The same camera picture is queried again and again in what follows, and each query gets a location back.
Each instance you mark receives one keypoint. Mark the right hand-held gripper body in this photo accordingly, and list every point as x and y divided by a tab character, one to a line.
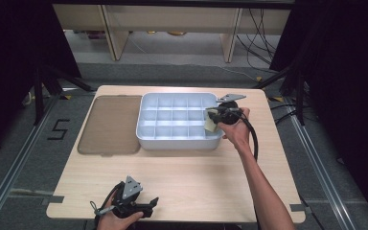
229	110

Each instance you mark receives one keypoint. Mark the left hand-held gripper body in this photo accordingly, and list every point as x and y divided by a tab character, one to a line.
129	195

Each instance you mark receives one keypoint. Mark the light green sock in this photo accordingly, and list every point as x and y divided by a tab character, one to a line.
211	125

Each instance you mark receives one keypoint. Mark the white compartment storage box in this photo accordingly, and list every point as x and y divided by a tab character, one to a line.
172	119

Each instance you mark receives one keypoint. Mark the person's right hand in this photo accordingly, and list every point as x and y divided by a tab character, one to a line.
238	131

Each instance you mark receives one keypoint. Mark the person's left hand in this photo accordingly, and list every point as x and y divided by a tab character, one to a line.
115	223

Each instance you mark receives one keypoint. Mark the black metal stand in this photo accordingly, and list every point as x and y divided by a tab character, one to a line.
299	96
39	96

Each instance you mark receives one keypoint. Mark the brown translucent box lid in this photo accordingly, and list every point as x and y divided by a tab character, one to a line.
110	124

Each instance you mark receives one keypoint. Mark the grey tape strip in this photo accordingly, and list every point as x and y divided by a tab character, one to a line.
298	208
52	200

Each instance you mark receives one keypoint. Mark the light wooden desk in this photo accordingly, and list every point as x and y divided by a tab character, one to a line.
172	16

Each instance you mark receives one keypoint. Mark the black curtain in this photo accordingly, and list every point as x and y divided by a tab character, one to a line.
348	64
12	48

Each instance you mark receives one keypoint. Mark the aluminium floor rail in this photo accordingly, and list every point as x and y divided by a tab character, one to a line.
319	166
16	163

